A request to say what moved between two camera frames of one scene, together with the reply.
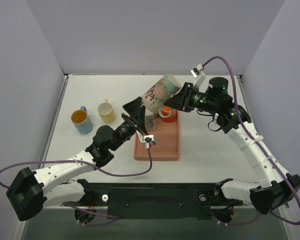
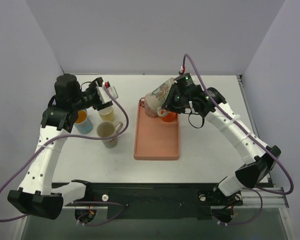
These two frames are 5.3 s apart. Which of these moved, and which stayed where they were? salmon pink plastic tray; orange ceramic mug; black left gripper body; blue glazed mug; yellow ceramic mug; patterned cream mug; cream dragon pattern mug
Moved: patterned cream mug; cream dragon pattern mug; black left gripper body
Stayed: blue glazed mug; orange ceramic mug; yellow ceramic mug; salmon pink plastic tray
